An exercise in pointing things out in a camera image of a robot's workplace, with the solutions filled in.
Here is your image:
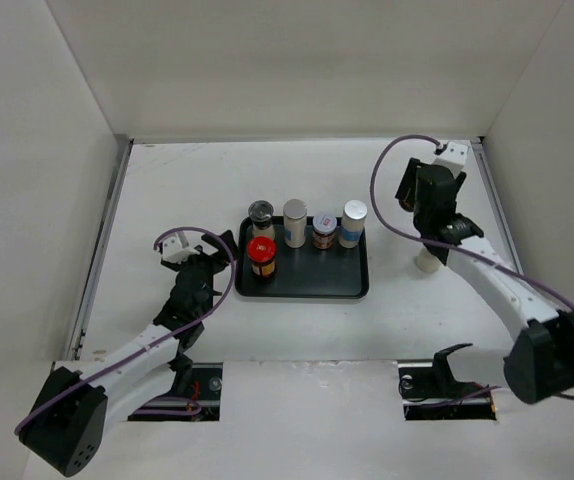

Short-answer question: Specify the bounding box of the black cap white bottle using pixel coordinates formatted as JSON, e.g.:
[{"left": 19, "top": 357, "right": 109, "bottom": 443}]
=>
[{"left": 414, "top": 247, "right": 442, "bottom": 274}]

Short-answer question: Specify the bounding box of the silver lid blue label bottle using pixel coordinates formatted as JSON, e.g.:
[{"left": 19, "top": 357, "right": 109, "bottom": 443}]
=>
[{"left": 338, "top": 200, "right": 368, "bottom": 249}]

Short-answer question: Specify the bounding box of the clear lid pepper grinder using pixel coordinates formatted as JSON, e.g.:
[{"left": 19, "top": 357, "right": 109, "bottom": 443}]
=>
[{"left": 248, "top": 200, "right": 275, "bottom": 240}]

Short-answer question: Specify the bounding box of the small white red label jar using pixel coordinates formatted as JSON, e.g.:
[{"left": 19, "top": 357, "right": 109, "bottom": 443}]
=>
[{"left": 312, "top": 213, "right": 337, "bottom": 250}]

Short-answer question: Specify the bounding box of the silver lid white shaker bottle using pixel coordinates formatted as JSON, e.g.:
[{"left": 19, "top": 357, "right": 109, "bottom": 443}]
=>
[{"left": 283, "top": 199, "right": 307, "bottom": 249}]

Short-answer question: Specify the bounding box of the red lid orange sauce jar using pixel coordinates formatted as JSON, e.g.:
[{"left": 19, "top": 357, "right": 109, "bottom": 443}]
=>
[{"left": 399, "top": 197, "right": 414, "bottom": 212}]

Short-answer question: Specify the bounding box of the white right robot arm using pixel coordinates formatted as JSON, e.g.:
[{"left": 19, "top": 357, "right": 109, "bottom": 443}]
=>
[{"left": 395, "top": 158, "right": 574, "bottom": 404}]

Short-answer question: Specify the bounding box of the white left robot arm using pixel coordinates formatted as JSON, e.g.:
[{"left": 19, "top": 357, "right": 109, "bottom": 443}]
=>
[{"left": 14, "top": 227, "right": 239, "bottom": 477}]

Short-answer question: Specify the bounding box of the black rectangular tray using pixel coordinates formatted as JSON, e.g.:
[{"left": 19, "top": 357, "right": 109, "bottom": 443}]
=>
[{"left": 235, "top": 216, "right": 369, "bottom": 299}]

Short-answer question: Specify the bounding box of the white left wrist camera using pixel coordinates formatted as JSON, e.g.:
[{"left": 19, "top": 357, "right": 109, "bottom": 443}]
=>
[{"left": 154, "top": 232, "right": 196, "bottom": 264}]

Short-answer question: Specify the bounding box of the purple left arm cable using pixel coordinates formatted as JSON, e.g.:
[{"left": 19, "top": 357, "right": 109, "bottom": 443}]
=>
[{"left": 14, "top": 226, "right": 236, "bottom": 436}]

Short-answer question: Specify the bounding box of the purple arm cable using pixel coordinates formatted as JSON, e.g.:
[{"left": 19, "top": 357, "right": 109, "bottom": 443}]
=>
[
  {"left": 369, "top": 134, "right": 574, "bottom": 402},
  {"left": 14, "top": 226, "right": 236, "bottom": 436}
]

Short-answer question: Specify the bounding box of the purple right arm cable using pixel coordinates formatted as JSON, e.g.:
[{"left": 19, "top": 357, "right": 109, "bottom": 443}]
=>
[{"left": 369, "top": 134, "right": 574, "bottom": 402}]

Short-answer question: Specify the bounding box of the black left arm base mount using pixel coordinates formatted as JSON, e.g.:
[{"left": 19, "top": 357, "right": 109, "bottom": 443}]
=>
[{"left": 128, "top": 355, "right": 224, "bottom": 422}]

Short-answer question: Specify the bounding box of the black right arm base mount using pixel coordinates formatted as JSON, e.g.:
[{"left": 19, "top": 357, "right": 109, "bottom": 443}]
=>
[{"left": 398, "top": 343, "right": 496, "bottom": 421}]

